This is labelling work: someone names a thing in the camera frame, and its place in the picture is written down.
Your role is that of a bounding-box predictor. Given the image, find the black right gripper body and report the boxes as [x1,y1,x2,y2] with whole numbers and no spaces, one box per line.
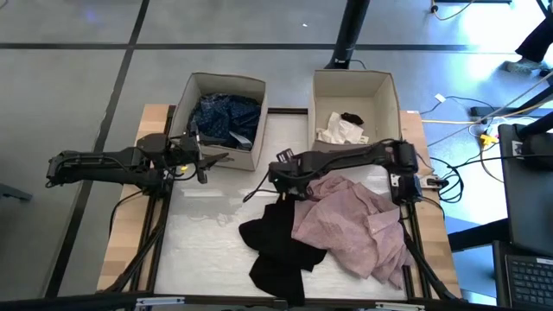
[267,148,315,195]

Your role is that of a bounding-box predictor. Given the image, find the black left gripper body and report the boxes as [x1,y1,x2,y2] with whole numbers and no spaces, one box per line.
[170,122,213,175]

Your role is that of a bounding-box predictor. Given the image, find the blue patterned garment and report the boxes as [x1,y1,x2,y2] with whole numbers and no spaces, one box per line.
[187,92,264,152]

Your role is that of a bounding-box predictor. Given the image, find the black garment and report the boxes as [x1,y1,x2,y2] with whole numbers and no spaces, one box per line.
[238,195,328,308]

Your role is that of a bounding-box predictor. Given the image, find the white garment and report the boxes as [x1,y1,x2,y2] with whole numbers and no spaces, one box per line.
[315,111,371,146]

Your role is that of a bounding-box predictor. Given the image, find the beige fabric box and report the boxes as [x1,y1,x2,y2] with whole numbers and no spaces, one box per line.
[307,68,403,153]
[168,71,269,172]

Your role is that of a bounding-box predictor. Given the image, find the pink button shirt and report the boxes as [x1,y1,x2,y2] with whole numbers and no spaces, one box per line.
[290,173,416,291]

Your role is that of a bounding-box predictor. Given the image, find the black sock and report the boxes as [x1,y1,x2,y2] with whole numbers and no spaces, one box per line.
[340,111,365,127]

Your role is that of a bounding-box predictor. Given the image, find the black floor pole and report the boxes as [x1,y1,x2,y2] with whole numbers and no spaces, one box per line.
[324,0,372,71]

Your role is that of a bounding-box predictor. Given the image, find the black stand foot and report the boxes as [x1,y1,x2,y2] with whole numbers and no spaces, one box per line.
[469,85,553,121]

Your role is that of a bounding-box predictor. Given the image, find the black laptop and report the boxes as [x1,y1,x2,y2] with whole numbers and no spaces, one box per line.
[492,122,553,311]

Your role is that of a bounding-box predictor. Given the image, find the person's leg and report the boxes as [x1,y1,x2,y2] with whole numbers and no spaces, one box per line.
[504,16,553,75]

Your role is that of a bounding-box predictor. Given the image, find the black aluminium frame strut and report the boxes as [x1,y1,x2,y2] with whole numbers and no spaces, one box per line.
[103,103,177,295]
[399,189,464,303]

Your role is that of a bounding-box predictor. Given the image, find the black coiled cable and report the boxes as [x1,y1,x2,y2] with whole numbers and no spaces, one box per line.
[429,154,467,205]

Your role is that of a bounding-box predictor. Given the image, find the black aluminium frame rail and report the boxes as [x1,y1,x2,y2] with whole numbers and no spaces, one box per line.
[0,292,498,311]

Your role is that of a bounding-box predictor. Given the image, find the long yellow cable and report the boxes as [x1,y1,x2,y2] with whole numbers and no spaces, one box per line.
[420,72,553,149]

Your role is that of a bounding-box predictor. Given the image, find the short yellow cable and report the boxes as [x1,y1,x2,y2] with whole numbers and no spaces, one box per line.
[429,0,477,22]

